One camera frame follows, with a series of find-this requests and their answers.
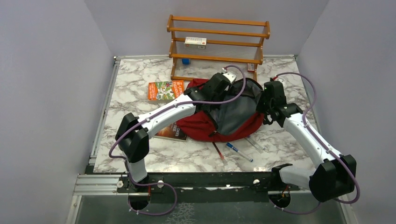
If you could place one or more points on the small red white box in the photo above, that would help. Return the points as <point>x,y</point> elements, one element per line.
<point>251,67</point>

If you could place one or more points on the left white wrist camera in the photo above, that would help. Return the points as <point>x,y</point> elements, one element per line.
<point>231,77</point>

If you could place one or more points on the clear pen blue cap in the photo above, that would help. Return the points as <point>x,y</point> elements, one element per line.
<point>255,144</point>

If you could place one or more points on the small blue cube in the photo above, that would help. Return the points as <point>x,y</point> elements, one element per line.
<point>186,61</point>

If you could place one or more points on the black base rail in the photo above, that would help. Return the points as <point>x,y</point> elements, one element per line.
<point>187,187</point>

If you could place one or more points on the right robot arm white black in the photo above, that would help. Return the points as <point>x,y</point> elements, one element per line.
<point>335,173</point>

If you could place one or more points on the red student backpack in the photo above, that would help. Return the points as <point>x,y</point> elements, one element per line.
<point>229,122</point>

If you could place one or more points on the red pen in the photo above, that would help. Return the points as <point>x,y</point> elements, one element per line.
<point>219,152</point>

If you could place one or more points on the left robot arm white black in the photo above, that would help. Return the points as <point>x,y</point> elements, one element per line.
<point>134,132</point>

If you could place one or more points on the blue capped white marker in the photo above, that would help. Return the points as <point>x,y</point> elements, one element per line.
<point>232,147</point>

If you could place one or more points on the orange green children's book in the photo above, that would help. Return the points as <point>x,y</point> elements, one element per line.
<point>167,90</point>

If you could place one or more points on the white box on shelf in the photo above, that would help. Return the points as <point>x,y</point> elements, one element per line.
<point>195,42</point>

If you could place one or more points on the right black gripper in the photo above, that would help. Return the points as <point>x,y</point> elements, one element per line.
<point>259,108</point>

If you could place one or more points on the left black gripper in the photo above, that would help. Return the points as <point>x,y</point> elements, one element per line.
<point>223,94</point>

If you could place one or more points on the dark book three days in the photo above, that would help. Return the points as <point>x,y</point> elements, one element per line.
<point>172,132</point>

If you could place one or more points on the wooden three-tier shelf rack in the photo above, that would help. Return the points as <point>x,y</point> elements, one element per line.
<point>228,41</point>

